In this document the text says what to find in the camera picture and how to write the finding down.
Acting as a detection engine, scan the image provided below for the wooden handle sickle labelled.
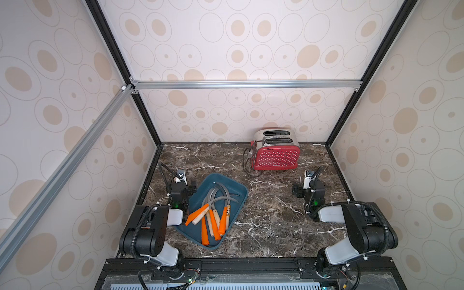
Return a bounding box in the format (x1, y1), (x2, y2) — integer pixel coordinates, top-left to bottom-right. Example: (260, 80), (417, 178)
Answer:
(217, 182), (231, 235)

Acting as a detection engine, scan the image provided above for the red polka dot toaster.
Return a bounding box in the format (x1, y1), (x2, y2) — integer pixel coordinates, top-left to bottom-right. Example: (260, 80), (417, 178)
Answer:
(250, 128), (300, 170)

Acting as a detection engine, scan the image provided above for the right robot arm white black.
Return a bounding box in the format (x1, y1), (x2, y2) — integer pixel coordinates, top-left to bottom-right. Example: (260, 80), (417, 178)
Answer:
(292, 179), (399, 271)

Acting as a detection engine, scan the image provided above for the orange handle sickle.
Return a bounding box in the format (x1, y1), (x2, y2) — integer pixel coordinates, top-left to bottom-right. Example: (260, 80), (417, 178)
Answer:
(218, 205), (230, 236)
(201, 217), (210, 246)
(185, 187), (219, 226)
(209, 210), (221, 240)

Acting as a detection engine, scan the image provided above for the teal rectangular storage tray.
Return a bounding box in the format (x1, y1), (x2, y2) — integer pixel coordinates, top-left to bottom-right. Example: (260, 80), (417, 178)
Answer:
(170, 174), (248, 250)

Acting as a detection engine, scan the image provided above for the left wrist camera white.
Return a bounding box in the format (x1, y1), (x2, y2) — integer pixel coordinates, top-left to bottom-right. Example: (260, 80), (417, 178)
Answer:
(175, 169), (187, 185)

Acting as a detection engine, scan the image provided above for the black toaster power cord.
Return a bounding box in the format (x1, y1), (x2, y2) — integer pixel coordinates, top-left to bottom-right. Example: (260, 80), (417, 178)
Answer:
(242, 143), (260, 176)

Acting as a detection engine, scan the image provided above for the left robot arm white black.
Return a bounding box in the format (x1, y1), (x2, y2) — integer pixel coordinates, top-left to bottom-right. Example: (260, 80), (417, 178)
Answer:
(119, 163), (196, 267)

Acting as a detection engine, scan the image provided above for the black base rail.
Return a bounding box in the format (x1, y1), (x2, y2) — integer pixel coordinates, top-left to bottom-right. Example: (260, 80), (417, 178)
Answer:
(95, 257), (406, 290)

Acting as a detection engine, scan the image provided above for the horizontal aluminium bar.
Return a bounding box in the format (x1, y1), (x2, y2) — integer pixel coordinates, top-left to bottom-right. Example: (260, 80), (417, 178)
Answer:
(131, 79), (363, 91)

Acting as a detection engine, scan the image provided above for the left diagonal aluminium bar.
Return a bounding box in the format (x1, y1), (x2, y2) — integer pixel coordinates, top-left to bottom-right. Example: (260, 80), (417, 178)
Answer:
(1, 84), (134, 271)

